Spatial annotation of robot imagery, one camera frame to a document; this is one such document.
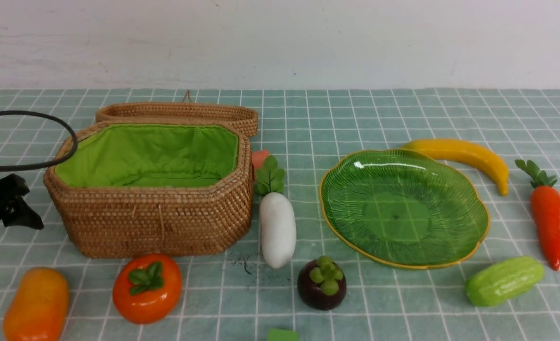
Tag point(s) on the orange yellow toy mango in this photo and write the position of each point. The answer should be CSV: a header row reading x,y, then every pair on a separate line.
x,y
39,307

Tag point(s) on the orange toy persimmon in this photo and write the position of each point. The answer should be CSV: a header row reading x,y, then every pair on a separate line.
x,y
147,288

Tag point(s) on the white toy radish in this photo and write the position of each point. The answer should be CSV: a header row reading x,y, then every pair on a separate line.
x,y
278,226

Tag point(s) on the purple toy mangosteen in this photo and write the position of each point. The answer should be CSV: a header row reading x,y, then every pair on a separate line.
x,y
321,284

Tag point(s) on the yellow toy banana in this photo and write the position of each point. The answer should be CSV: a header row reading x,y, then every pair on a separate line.
x,y
469,153

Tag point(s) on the green toy cucumber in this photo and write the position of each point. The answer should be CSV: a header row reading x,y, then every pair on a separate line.
x,y
503,281

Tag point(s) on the orange toy carrot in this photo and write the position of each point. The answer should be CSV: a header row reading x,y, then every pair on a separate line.
x,y
545,208

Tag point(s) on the woven wicker basket green lining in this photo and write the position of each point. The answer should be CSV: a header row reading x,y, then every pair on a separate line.
x,y
148,185

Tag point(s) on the woven wicker basket lid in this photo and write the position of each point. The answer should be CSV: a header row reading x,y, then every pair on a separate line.
x,y
244,120

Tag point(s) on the salmon foam block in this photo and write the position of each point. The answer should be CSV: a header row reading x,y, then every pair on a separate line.
x,y
258,158

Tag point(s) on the green foam block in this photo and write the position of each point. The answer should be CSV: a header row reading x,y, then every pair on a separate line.
x,y
277,334

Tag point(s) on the green glass leaf plate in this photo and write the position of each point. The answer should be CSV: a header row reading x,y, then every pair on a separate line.
x,y
403,209

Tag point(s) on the green checkered tablecloth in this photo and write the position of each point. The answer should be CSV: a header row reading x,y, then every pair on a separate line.
x,y
234,296

